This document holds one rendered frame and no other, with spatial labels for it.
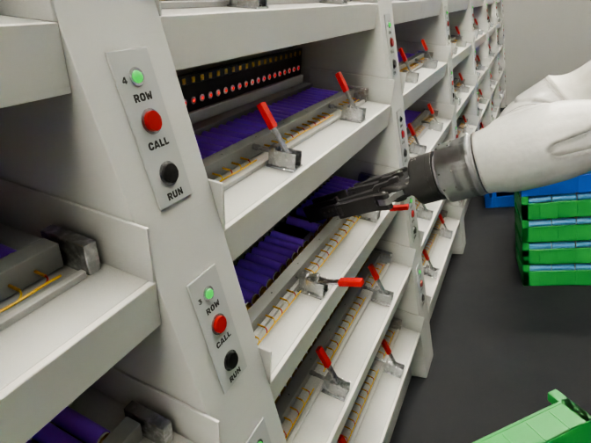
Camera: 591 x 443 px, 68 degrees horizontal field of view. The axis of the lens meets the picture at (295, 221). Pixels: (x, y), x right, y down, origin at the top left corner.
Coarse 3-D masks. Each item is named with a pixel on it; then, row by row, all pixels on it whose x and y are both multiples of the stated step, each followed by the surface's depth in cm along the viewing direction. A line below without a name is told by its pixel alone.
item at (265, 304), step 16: (336, 224) 78; (320, 240) 73; (336, 240) 75; (304, 256) 68; (288, 272) 64; (272, 288) 61; (288, 288) 63; (256, 304) 57; (272, 304) 59; (288, 304) 60; (256, 320) 55; (256, 336) 54
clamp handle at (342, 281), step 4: (316, 276) 63; (316, 280) 63; (320, 280) 63; (324, 280) 63; (328, 280) 62; (332, 280) 62; (336, 280) 62; (340, 280) 61; (344, 280) 61; (348, 280) 60; (352, 280) 60; (356, 280) 60; (360, 280) 60; (324, 284) 62; (328, 284) 62; (332, 284) 62; (336, 284) 61; (340, 284) 61; (344, 284) 61; (348, 284) 60; (352, 284) 60; (356, 284) 60; (360, 284) 59
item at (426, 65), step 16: (400, 48) 110; (416, 48) 148; (432, 48) 146; (448, 48) 144; (400, 64) 122; (416, 64) 138; (432, 64) 133; (416, 80) 111; (432, 80) 128; (416, 96) 112
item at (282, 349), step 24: (360, 168) 99; (384, 168) 97; (312, 192) 94; (384, 216) 86; (360, 240) 78; (336, 264) 71; (360, 264) 76; (336, 288) 66; (288, 312) 60; (312, 312) 60; (288, 336) 56; (312, 336) 60; (264, 360) 48; (288, 360) 53
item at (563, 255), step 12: (516, 228) 154; (516, 240) 155; (528, 252) 140; (540, 252) 138; (552, 252) 137; (564, 252) 136; (576, 252) 135; (588, 252) 134; (528, 264) 141; (540, 264) 140; (552, 264) 139
